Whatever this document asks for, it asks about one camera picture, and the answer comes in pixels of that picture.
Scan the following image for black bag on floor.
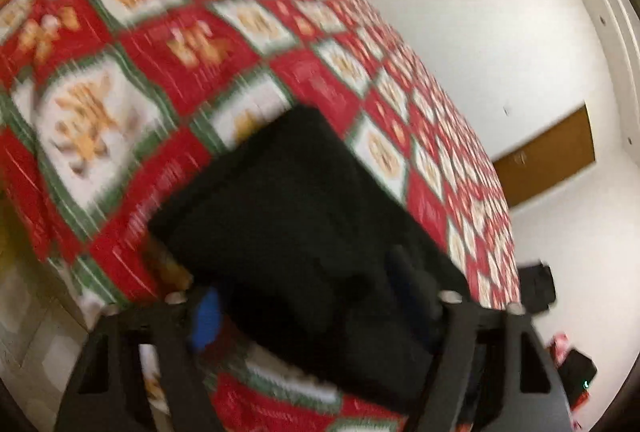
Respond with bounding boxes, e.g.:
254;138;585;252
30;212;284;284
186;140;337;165
518;262;556;315

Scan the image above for black pants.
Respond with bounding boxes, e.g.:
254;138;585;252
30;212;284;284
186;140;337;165
149;106;469;413

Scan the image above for brown wooden door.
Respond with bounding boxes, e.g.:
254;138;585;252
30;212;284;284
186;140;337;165
494;106;596;207

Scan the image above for red patterned bedspread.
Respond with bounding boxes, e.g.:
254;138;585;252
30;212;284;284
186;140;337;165
1;0;520;431

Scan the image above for black device with green light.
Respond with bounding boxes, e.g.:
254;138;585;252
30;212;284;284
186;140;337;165
547;334;598;412

